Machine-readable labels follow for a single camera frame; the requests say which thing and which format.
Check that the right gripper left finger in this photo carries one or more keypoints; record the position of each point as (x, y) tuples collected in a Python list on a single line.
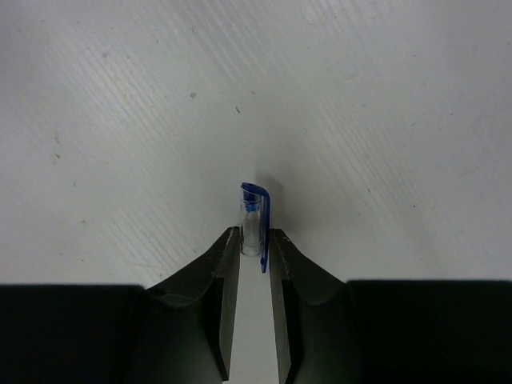
[(177, 331)]

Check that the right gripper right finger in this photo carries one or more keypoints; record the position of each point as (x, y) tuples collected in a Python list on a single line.
[(385, 331)]

